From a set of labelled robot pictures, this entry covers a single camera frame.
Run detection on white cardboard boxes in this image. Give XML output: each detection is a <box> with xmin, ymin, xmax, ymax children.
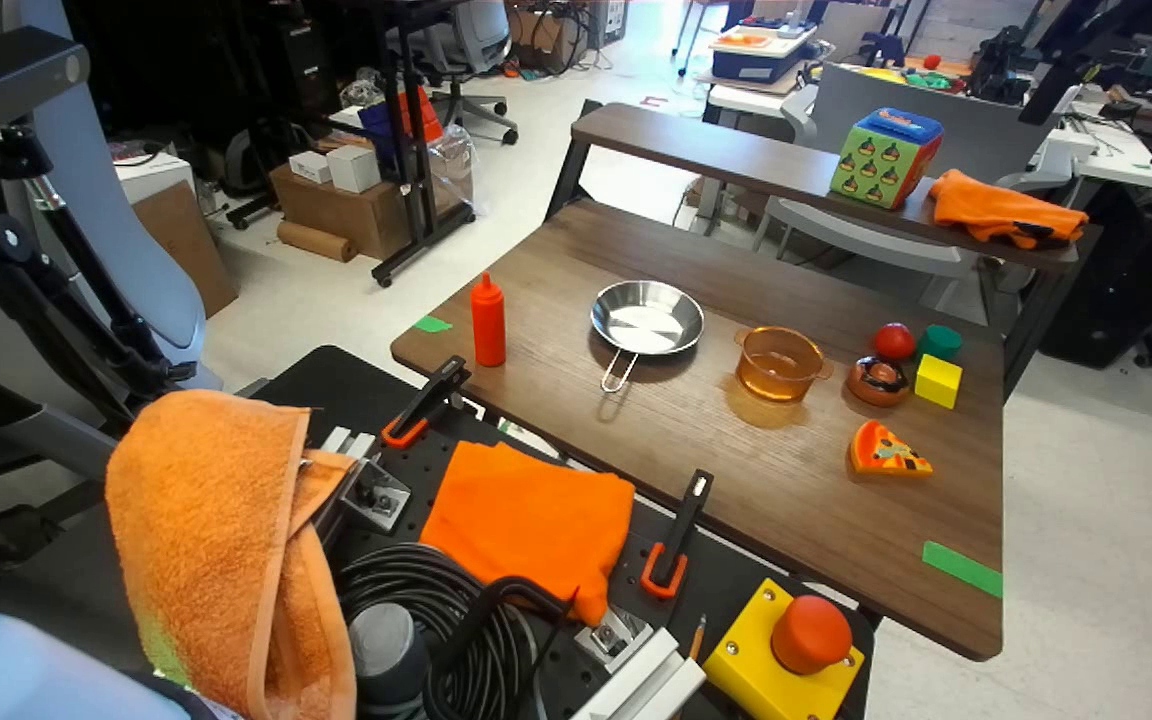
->
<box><xmin>285</xmin><ymin>134</ymin><xmax>386</xmax><ymax>195</ymax></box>

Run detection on black cable coil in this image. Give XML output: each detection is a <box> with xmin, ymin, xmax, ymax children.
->
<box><xmin>330</xmin><ymin>534</ymin><xmax>578</xmax><ymax>720</ymax></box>

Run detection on silver metal pan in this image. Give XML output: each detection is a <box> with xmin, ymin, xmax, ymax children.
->
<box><xmin>584</xmin><ymin>277</ymin><xmax>713</xmax><ymax>401</ymax></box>

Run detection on black camera tripod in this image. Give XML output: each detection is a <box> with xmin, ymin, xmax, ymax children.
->
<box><xmin>0</xmin><ymin>122</ymin><xmax>187</xmax><ymax>592</ymax></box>

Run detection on orange terry towel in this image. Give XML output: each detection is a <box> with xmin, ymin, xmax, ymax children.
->
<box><xmin>99</xmin><ymin>388</ymin><xmax>361</xmax><ymax>720</ymax></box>

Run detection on red squeeze bottle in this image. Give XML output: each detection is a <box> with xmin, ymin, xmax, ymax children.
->
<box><xmin>466</xmin><ymin>270</ymin><xmax>512</xmax><ymax>370</ymax></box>

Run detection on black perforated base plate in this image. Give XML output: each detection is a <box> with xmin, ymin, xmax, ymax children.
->
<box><xmin>249</xmin><ymin>338</ymin><xmax>880</xmax><ymax>720</ymax></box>

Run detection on cardboard tube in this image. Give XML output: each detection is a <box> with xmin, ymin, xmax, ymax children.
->
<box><xmin>270</xmin><ymin>214</ymin><xmax>357</xmax><ymax>264</ymax></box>

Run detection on amber transparent bowl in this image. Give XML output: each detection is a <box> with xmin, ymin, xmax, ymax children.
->
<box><xmin>733</xmin><ymin>323</ymin><xmax>826</xmax><ymax>406</ymax></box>

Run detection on dark wooden bench table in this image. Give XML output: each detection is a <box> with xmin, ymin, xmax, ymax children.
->
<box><xmin>542</xmin><ymin>96</ymin><xmax>1104</xmax><ymax>396</ymax></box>

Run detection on colourful toy cube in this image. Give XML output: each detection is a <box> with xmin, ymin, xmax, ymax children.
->
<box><xmin>826</xmin><ymin>102</ymin><xmax>946</xmax><ymax>211</ymax></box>

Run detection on folded orange cloth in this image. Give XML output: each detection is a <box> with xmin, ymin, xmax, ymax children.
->
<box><xmin>417</xmin><ymin>434</ymin><xmax>638</xmax><ymax>630</ymax></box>

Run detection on large cardboard box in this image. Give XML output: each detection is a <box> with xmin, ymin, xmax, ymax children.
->
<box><xmin>269</xmin><ymin>158</ymin><xmax>440</xmax><ymax>264</ymax></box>

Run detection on black stereo camera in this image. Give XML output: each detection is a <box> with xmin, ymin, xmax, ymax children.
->
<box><xmin>0</xmin><ymin>22</ymin><xmax>95</xmax><ymax>153</ymax></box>

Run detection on device with orange top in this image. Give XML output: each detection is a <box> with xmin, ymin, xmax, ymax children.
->
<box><xmin>706</xmin><ymin>19</ymin><xmax>823</xmax><ymax>88</ymax></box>

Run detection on green toy block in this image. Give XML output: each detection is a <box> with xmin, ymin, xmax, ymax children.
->
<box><xmin>920</xmin><ymin>318</ymin><xmax>968</xmax><ymax>364</ymax></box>

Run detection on yellow emergency stop box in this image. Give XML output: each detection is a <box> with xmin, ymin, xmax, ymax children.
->
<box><xmin>701</xmin><ymin>576</ymin><xmax>867</xmax><ymax>720</ymax></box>

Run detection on black clamp orange handle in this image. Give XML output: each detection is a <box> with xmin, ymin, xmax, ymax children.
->
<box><xmin>637</xmin><ymin>465</ymin><xmax>719</xmax><ymax>609</ymax></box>
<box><xmin>374</xmin><ymin>352</ymin><xmax>476</xmax><ymax>454</ymax></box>

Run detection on black office chair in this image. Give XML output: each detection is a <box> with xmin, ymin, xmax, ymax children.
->
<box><xmin>1037</xmin><ymin>173</ymin><xmax>1152</xmax><ymax>405</ymax></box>

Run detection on brown toy donut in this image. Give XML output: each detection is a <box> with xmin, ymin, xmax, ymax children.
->
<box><xmin>842</xmin><ymin>352</ymin><xmax>910</xmax><ymax>411</ymax></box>

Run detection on aluminium extrusion bar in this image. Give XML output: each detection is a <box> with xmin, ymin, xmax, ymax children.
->
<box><xmin>570</xmin><ymin>618</ymin><xmax>713</xmax><ymax>720</ymax></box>

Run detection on grey cylinder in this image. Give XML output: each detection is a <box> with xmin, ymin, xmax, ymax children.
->
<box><xmin>347</xmin><ymin>601</ymin><xmax>433</xmax><ymax>720</ymax></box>

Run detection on white height-adjustable desk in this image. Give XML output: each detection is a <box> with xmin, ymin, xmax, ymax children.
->
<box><xmin>701</xmin><ymin>74</ymin><xmax>826</xmax><ymax>142</ymax></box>

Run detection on red toy ball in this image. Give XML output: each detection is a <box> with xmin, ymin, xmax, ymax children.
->
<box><xmin>867</xmin><ymin>318</ymin><xmax>920</xmax><ymax>367</ymax></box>

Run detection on brown cardboard box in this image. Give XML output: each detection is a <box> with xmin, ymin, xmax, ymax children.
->
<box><xmin>126</xmin><ymin>175</ymin><xmax>242</xmax><ymax>318</ymax></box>

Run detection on square metal bracket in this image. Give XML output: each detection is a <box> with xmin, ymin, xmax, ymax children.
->
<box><xmin>336</xmin><ymin>454</ymin><xmax>417</xmax><ymax>531</ymax></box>
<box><xmin>570</xmin><ymin>609</ymin><xmax>650</xmax><ymax>677</ymax></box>

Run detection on black floor stand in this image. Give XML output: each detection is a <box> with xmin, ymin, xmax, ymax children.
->
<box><xmin>368</xmin><ymin>0</ymin><xmax>481</xmax><ymax>292</ymax></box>

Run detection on toy pizza slice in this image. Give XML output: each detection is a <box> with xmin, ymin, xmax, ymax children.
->
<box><xmin>842</xmin><ymin>415</ymin><xmax>936</xmax><ymax>487</ymax></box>

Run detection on long green tape strip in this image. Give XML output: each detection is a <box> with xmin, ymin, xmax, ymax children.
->
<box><xmin>920</xmin><ymin>534</ymin><xmax>1009</xmax><ymax>605</ymax></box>

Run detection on crumpled orange cloth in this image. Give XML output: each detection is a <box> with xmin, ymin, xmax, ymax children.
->
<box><xmin>924</xmin><ymin>165</ymin><xmax>1091</xmax><ymax>256</ymax></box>

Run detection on small white bracket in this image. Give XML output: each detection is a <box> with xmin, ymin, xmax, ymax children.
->
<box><xmin>317</xmin><ymin>422</ymin><xmax>381</xmax><ymax>465</ymax></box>

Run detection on grey office chair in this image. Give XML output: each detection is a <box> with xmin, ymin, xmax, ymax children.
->
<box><xmin>399</xmin><ymin>0</ymin><xmax>524</xmax><ymax>153</ymax></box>

